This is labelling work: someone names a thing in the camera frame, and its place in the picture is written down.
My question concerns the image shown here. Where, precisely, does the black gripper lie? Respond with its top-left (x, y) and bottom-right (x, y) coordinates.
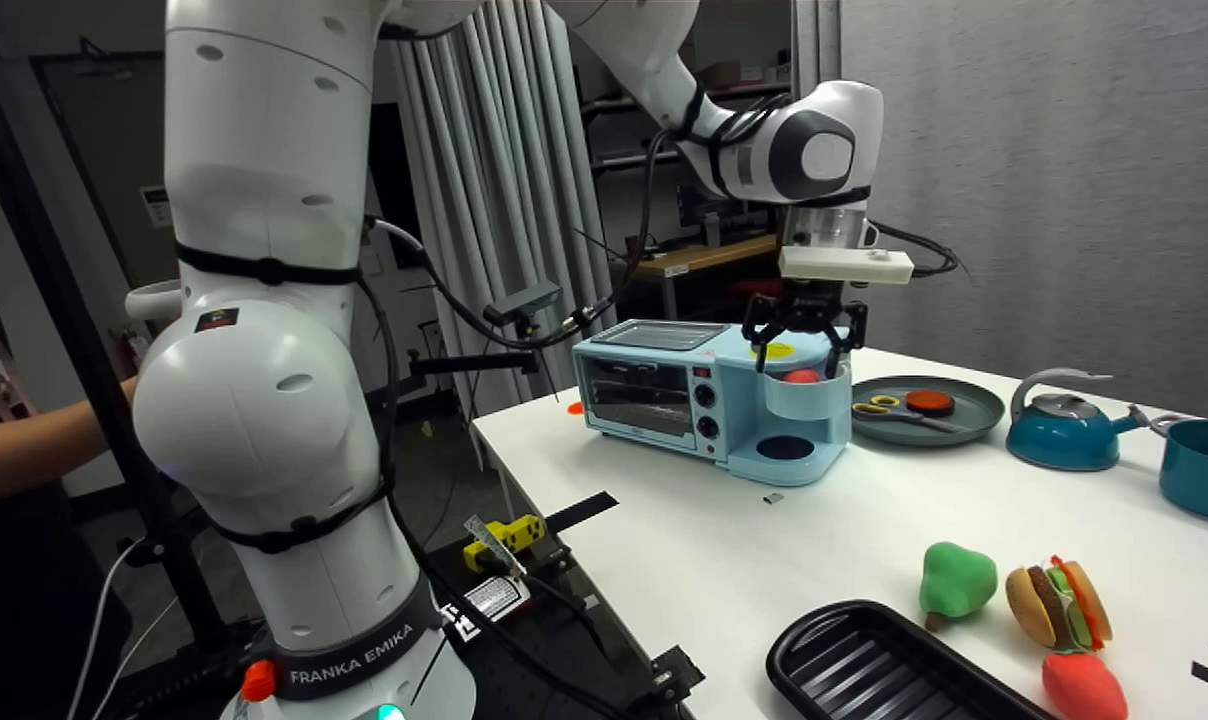
top-left (741, 280), bottom-right (868, 375)

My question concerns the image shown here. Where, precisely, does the orange round plushy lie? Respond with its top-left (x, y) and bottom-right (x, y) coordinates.
top-left (785, 367), bottom-right (824, 382)

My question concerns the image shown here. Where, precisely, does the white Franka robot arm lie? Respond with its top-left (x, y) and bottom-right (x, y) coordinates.
top-left (133, 0), bottom-right (485, 720)

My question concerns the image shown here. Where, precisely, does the person's forearm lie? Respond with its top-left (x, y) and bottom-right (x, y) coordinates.
top-left (0, 400), bottom-right (108, 500)

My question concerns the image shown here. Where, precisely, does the light blue toaster oven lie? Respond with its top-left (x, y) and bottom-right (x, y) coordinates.
top-left (573, 318), bottom-right (851, 487)

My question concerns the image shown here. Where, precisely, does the green pear plushy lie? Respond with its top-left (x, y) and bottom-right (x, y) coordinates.
top-left (922, 540), bottom-right (997, 626)

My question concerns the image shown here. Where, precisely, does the hamburger plushy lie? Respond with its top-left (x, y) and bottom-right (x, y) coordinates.
top-left (1003, 554), bottom-right (1113, 652)

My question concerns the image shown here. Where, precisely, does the red strawberry plushy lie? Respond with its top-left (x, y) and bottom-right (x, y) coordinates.
top-left (1041, 657), bottom-right (1127, 720)

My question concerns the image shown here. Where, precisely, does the grey round plate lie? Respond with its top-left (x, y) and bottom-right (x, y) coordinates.
top-left (851, 375), bottom-right (1003, 452)

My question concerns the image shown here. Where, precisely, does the red disc toy on plate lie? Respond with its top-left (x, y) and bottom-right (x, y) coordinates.
top-left (906, 387), bottom-right (958, 414)

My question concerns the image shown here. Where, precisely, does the teal kettle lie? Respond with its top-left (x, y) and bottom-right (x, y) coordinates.
top-left (1003, 367), bottom-right (1145, 470)

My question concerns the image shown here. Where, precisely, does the black ridged tray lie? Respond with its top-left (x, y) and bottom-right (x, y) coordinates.
top-left (766, 599), bottom-right (1054, 720)

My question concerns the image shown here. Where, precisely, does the yellow clamp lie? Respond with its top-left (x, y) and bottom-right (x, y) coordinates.
top-left (461, 513), bottom-right (543, 576)

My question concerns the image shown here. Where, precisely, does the teal pot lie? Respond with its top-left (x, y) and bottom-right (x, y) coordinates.
top-left (1158, 418), bottom-right (1208, 520)

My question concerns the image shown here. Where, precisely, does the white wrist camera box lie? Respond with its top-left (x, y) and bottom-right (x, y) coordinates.
top-left (779, 243), bottom-right (916, 284)

